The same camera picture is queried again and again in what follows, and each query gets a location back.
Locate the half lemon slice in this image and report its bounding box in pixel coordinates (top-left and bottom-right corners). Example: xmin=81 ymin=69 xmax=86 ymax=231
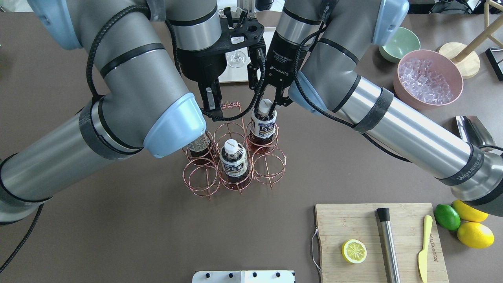
xmin=341 ymin=239 xmax=367 ymax=264

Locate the bamboo cutting board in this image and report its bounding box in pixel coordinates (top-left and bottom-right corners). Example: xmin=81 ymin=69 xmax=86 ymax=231
xmin=316 ymin=204 xmax=433 ymax=283

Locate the steel ice scoop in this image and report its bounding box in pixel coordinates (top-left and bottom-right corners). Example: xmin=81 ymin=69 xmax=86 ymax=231
xmin=455 ymin=115 xmax=496 ymax=152

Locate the yellow lemon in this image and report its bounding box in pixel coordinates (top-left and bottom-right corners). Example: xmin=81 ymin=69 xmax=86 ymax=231
xmin=457 ymin=222 xmax=495 ymax=249
xmin=452 ymin=199 xmax=489 ymax=222

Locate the tea bottle in basket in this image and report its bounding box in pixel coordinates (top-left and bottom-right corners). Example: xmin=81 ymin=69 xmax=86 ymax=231
xmin=220 ymin=139 xmax=250 ymax=190

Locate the copper wire bottle basket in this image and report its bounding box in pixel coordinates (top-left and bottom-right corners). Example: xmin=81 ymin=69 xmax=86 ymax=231
xmin=182 ymin=99 xmax=287 ymax=199

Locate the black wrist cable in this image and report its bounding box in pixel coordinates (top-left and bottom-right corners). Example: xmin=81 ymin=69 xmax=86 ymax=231
xmin=202 ymin=47 xmax=268 ymax=121

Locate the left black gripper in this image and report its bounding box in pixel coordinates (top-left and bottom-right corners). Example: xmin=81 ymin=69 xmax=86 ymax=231
xmin=176 ymin=47 xmax=227 ymax=117

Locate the green lime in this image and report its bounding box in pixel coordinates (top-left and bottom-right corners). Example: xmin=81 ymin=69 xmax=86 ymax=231
xmin=433 ymin=204 xmax=461 ymax=231

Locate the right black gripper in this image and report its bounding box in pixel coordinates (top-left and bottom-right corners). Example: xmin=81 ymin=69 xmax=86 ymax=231
xmin=252 ymin=31 xmax=299 ymax=116

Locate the wooden cup tree stand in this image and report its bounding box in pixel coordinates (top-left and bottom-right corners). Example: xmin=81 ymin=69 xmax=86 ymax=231
xmin=437 ymin=0 xmax=503 ymax=79

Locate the steel muddler black tip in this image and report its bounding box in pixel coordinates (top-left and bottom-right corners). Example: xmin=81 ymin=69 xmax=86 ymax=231
xmin=376 ymin=208 xmax=401 ymax=283

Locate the yellow lemon lower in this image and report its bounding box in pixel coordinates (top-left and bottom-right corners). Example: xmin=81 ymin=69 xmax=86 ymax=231
xmin=457 ymin=222 xmax=495 ymax=249

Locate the yellow lemon upper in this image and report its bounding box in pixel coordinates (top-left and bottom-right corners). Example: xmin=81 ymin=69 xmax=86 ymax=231
xmin=452 ymin=199 xmax=489 ymax=222

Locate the tea bottle white cap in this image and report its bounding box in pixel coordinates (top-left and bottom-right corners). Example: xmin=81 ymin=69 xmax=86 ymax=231
xmin=248 ymin=98 xmax=278 ymax=149

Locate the pink bowl of ice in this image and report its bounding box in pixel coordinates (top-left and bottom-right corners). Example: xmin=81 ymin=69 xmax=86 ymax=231
xmin=393 ymin=50 xmax=464 ymax=110

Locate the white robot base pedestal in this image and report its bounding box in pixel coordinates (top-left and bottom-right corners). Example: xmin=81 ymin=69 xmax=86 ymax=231
xmin=192 ymin=269 xmax=296 ymax=283

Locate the tea bottle at edge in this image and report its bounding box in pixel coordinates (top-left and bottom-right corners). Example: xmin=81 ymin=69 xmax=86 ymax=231
xmin=187 ymin=131 xmax=215 ymax=165

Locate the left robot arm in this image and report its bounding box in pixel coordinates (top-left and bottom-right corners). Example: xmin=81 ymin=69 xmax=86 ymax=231
xmin=1 ymin=0 xmax=222 ymax=224

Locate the yellow plastic knife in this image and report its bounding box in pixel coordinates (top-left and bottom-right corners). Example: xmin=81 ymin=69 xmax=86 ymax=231
xmin=417 ymin=215 xmax=433 ymax=283

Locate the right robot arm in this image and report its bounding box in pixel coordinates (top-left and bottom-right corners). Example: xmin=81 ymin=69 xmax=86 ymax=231
xmin=277 ymin=0 xmax=503 ymax=216

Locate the clear wine glass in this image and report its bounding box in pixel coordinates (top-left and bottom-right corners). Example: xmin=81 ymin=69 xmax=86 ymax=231
xmin=226 ymin=50 xmax=248 ymax=68

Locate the cream serving tray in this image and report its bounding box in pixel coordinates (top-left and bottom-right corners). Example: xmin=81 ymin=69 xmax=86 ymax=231
xmin=218 ymin=27 xmax=275 ymax=83

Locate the green empty bowl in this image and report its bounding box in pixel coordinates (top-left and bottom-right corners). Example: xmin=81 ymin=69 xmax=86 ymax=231
xmin=378 ymin=27 xmax=421 ymax=63

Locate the black tray with glasses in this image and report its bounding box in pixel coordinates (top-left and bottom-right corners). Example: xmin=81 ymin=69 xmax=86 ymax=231
xmin=485 ymin=47 xmax=503 ymax=82

